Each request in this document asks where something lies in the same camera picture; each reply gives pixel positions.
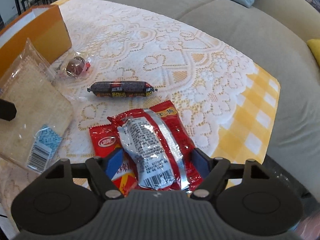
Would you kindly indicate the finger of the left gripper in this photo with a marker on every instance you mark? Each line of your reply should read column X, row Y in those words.
column 8, row 110

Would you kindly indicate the lace yellow checked tablecloth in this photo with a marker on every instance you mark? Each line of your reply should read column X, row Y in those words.
column 227, row 103

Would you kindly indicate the round chocolate cake packet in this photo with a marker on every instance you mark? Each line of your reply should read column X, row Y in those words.
column 75, row 65

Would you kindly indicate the orange white storage box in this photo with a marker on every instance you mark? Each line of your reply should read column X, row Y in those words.
column 46, row 29

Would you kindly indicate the red noodle snack packet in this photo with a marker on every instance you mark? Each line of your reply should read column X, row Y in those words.
column 158, row 144

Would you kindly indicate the dark sausage stick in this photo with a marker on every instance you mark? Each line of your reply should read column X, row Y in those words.
column 121, row 89

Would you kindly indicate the bagged sliced bread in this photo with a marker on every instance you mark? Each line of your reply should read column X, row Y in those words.
column 43, row 113

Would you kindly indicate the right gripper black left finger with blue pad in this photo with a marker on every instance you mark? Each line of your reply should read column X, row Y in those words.
column 101, row 171

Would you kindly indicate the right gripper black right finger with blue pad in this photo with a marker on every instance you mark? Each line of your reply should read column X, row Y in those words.
column 213, row 171

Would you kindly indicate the yellow cushion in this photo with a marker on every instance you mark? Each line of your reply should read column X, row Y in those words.
column 314, row 46

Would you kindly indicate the grey green sofa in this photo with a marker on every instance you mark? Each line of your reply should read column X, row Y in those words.
column 274, row 34

